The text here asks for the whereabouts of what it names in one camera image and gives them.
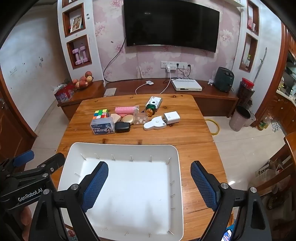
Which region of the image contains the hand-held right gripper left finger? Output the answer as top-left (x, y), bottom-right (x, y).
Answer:
top-left (29, 161), bottom-right (109, 241)

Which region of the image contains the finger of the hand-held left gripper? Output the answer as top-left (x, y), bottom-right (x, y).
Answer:
top-left (0, 150), bottom-right (35, 173)
top-left (35, 152), bottom-right (66, 178)

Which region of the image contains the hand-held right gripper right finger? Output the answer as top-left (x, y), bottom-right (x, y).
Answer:
top-left (190, 161), bottom-right (272, 241)

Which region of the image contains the white plastic tray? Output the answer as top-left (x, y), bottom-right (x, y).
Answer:
top-left (57, 142), bottom-right (184, 241)

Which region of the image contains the clear box with blue label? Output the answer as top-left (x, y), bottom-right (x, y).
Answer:
top-left (90, 116), bottom-right (116, 135)

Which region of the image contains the black oval case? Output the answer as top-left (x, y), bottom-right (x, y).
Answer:
top-left (115, 121), bottom-right (131, 133)

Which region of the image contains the colourful puzzle cube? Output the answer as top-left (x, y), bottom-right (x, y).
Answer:
top-left (93, 109), bottom-right (110, 119)

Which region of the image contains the white charger block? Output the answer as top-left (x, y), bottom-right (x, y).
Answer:
top-left (163, 111), bottom-right (180, 125)

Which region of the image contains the white fan-shaped device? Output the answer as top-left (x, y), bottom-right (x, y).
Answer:
top-left (143, 116), bottom-right (167, 131)

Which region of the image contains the person's left hand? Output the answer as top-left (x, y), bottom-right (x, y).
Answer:
top-left (13, 205), bottom-right (33, 233)

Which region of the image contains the wooden door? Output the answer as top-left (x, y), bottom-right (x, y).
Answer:
top-left (0, 70), bottom-right (37, 160)

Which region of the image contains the yellow hoop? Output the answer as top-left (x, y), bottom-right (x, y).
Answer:
top-left (203, 119), bottom-right (220, 135)

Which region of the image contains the red tissue packet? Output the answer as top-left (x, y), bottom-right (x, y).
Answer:
top-left (54, 84), bottom-right (75, 103)

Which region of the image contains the gold round compact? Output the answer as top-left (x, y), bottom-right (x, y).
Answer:
top-left (121, 114), bottom-right (134, 125)

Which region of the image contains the grey trash bin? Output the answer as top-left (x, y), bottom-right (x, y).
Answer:
top-left (229, 105), bottom-right (252, 132)

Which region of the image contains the clear glass jar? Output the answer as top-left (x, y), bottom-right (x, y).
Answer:
top-left (133, 112), bottom-right (149, 126)

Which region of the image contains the pink comb clip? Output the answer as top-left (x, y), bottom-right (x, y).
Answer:
top-left (115, 106), bottom-right (140, 115)

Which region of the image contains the yellow oil bottle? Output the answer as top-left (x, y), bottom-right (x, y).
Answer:
top-left (258, 117), bottom-right (270, 131)

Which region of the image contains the wooden television cabinet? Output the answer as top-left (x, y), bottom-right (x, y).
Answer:
top-left (57, 78), bottom-right (239, 121)

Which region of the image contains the basket of fruit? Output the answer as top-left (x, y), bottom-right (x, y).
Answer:
top-left (72, 71), bottom-right (95, 90)

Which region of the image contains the green bottle with gold cap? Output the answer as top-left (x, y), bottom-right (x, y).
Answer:
top-left (145, 104), bottom-right (156, 117)

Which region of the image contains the white set-top box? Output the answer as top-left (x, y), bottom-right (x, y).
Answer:
top-left (171, 79), bottom-right (203, 92)

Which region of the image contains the dark container with red lid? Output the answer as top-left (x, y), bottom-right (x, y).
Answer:
top-left (238, 77), bottom-right (255, 109)

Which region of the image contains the dark green appliance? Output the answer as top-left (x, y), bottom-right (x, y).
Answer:
top-left (213, 67), bottom-right (235, 93)

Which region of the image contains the pink dumbbell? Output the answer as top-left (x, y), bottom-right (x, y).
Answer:
top-left (79, 46), bottom-right (88, 63)
top-left (72, 48), bottom-right (81, 65)

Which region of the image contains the long grey stick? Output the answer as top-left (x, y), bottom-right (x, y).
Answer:
top-left (253, 47), bottom-right (267, 84)

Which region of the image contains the black flat television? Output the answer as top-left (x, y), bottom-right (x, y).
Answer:
top-left (123, 0), bottom-right (220, 53)

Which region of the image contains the white compact camera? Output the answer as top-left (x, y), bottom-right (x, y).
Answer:
top-left (146, 96), bottom-right (163, 109)

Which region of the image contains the white charging cable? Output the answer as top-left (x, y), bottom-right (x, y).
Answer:
top-left (135, 70), bottom-right (173, 95)

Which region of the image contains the black television cable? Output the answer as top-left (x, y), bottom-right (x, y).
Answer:
top-left (103, 38), bottom-right (126, 81)

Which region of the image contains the white wall outlet strip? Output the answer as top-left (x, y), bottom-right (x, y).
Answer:
top-left (161, 61), bottom-right (188, 69)

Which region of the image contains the photo frame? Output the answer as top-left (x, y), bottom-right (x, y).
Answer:
top-left (70, 15), bottom-right (83, 32)

